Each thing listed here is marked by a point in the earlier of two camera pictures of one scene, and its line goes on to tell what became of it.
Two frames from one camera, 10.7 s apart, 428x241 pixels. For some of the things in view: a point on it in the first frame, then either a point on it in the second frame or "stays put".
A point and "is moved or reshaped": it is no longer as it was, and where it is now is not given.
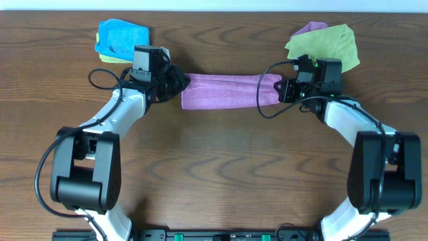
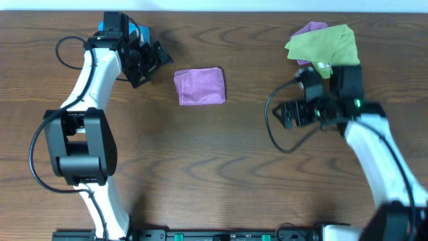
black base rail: x=219 y=235 stays put
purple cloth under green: x=310 y=27 stays put
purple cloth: x=229 y=91 is moved or reshaped
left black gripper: x=177 y=82 → x=151 y=59
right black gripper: x=286 y=90 → x=295 y=114
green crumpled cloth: x=336 y=42 stays put
